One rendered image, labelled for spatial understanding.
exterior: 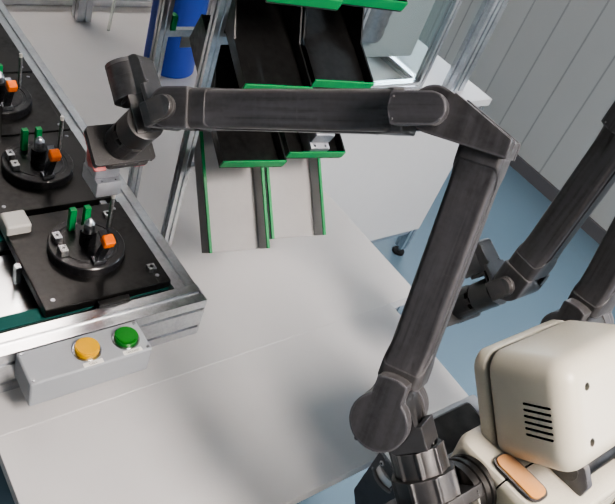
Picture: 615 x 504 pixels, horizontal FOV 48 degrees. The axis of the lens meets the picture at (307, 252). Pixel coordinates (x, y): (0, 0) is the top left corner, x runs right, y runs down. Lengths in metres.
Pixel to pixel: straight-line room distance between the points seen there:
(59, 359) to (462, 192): 0.71
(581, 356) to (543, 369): 0.05
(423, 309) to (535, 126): 3.57
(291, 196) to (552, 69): 2.98
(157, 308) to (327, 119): 0.57
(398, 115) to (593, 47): 3.39
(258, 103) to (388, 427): 0.45
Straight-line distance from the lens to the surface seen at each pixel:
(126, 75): 1.07
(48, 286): 1.30
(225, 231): 1.41
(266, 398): 1.36
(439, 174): 2.98
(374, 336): 1.56
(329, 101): 0.90
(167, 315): 1.32
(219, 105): 0.97
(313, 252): 1.69
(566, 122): 4.27
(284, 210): 1.49
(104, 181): 1.22
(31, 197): 1.48
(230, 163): 1.27
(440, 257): 0.85
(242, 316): 1.48
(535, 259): 1.23
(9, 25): 2.10
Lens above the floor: 1.92
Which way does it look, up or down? 39 degrees down
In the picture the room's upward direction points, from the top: 23 degrees clockwise
